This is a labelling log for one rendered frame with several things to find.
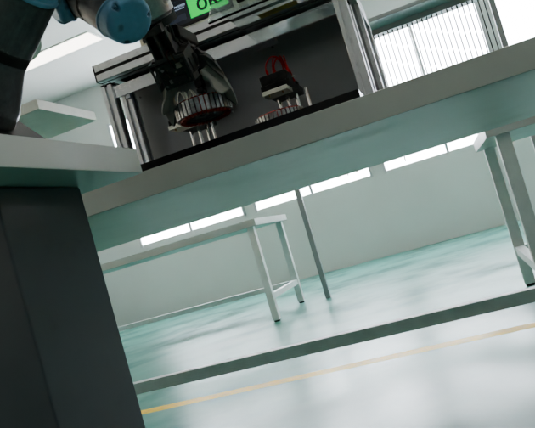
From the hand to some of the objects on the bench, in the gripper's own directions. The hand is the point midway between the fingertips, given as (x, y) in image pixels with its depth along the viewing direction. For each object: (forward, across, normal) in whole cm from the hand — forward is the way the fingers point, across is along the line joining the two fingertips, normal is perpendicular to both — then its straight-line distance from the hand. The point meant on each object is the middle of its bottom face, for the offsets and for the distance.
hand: (205, 112), depth 123 cm
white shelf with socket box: (+49, -92, +62) cm, 121 cm away
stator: (+14, +10, +14) cm, 22 cm away
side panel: (+38, +31, +46) cm, 68 cm away
